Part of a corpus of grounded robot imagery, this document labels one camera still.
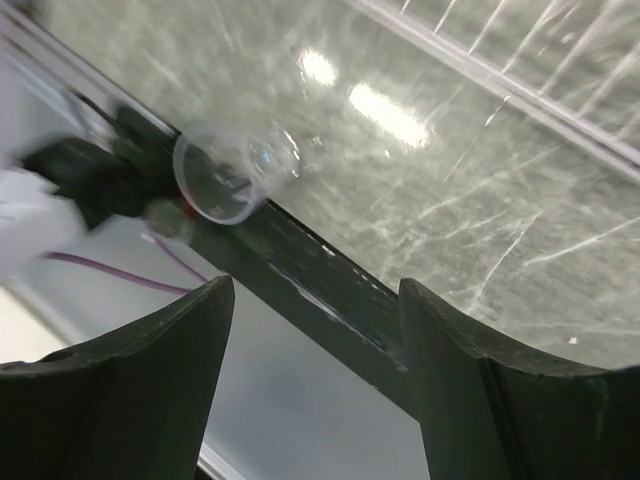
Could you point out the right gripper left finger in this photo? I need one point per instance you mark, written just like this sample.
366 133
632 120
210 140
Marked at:
130 404

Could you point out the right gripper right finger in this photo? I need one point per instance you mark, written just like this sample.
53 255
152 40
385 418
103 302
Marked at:
491 407

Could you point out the clear glass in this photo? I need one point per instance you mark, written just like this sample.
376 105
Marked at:
225 175

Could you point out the white wire dish rack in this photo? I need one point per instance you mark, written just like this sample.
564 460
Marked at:
572 65

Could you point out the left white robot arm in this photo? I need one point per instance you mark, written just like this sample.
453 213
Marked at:
51 195

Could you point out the black base beam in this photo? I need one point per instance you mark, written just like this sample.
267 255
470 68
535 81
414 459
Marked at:
318 289

